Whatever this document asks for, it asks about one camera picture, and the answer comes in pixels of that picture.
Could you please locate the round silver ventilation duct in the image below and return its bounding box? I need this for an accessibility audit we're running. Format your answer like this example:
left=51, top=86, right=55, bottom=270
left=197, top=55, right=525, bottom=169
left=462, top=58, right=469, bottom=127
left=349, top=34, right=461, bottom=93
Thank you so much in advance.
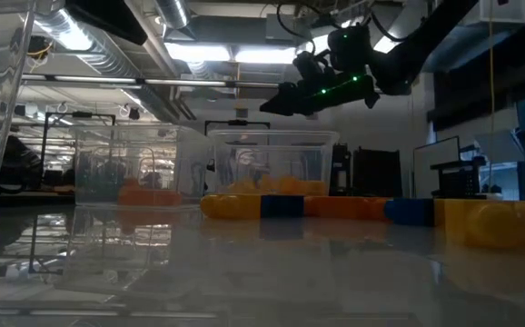
left=155, top=0, right=190, bottom=29

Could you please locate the white board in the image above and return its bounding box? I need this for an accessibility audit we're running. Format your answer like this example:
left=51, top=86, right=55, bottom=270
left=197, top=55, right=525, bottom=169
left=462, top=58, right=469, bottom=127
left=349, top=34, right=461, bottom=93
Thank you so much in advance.
left=412, top=134, right=462, bottom=199

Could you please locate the grey ceiling box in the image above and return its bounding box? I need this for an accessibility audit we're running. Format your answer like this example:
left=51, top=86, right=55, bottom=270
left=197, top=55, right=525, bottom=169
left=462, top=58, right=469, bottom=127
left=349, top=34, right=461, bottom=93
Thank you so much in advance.
left=264, top=12, right=296, bottom=41

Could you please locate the white ceiling box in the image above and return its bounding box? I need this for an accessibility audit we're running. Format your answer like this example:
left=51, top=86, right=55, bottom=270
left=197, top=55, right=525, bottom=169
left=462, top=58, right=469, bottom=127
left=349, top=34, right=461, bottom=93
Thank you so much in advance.
left=480, top=0, right=525, bottom=25

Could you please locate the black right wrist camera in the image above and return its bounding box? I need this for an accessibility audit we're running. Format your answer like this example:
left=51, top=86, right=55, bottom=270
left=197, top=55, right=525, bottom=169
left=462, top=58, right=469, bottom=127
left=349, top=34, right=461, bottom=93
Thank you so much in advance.
left=327, top=25, right=371, bottom=72

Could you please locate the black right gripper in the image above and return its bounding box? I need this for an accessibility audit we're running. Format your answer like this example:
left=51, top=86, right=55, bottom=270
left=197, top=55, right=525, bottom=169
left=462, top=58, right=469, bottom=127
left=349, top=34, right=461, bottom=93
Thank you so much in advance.
left=260, top=74, right=381, bottom=117

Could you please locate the black station frame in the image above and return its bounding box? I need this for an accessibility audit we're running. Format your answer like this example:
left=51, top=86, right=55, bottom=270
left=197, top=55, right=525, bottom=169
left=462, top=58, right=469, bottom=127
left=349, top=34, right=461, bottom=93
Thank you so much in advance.
left=39, top=111, right=117, bottom=183
left=203, top=118, right=272, bottom=137

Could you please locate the black tall rack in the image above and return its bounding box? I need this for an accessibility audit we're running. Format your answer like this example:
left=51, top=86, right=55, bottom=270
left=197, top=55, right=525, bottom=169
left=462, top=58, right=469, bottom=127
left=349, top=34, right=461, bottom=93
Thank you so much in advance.
left=330, top=143, right=352, bottom=196

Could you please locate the black cabinet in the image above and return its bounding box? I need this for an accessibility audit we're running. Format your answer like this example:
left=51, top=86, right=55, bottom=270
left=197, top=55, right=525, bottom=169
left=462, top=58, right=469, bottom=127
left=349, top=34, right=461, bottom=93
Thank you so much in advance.
left=352, top=147, right=403, bottom=197

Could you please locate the ceiling light panel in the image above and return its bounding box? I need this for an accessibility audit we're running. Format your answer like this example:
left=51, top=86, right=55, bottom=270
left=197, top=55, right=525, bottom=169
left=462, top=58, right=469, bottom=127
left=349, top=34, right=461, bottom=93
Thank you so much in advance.
left=233, top=45, right=298, bottom=64
left=164, top=41, right=232, bottom=64

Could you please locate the fluorescent light strip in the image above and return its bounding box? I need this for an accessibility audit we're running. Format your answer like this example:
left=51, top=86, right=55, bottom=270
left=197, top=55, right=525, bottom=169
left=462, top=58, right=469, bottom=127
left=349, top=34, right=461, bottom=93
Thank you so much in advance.
left=144, top=78, right=227, bottom=87
left=21, top=74, right=144, bottom=85

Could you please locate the person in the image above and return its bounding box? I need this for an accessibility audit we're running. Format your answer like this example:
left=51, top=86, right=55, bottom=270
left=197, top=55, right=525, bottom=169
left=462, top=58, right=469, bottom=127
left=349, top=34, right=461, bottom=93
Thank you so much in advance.
left=0, top=125, right=44, bottom=194

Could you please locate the hanging yellow cable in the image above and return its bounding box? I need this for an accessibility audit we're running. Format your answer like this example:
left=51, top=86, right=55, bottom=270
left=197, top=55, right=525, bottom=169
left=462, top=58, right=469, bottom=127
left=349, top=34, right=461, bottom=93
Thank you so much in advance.
left=487, top=0, right=495, bottom=190

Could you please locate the black equipment stand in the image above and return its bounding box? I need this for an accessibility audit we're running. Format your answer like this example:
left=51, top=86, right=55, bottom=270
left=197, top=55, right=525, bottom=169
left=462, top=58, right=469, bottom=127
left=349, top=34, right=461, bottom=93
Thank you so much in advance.
left=430, top=156, right=489, bottom=199

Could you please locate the large silver ventilation duct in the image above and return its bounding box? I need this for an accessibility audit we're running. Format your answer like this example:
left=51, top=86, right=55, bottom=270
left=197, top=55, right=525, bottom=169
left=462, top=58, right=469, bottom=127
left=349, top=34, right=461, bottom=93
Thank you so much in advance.
left=33, top=6, right=141, bottom=78

